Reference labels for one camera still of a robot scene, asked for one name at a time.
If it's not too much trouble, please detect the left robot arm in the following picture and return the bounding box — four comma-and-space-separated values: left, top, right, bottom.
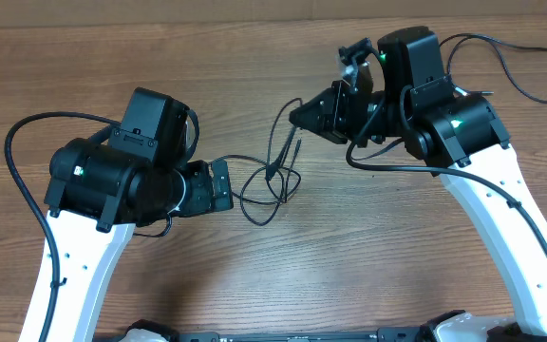
10, 87, 234, 341

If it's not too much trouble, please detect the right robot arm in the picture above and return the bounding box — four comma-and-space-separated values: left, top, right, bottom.
290, 26, 547, 341

